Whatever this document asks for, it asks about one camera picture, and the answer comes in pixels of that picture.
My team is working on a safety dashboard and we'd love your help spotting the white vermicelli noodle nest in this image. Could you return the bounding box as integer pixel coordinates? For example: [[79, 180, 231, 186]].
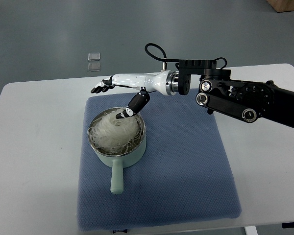
[[88, 109, 145, 156]]

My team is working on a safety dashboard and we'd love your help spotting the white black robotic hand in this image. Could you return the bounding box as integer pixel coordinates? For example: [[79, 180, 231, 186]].
[[91, 70, 177, 119]]

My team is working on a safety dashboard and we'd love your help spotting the blue quilted mat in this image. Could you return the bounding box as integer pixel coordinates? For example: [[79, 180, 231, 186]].
[[77, 89, 242, 231]]

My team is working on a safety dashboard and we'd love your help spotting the brown cardboard box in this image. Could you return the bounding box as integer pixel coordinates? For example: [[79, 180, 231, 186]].
[[270, 0, 294, 13]]

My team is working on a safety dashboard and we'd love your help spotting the mint green steel pot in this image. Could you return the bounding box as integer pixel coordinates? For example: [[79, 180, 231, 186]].
[[88, 107, 147, 194]]

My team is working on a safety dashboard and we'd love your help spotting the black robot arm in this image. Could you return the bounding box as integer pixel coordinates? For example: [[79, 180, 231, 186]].
[[166, 59, 294, 128]]

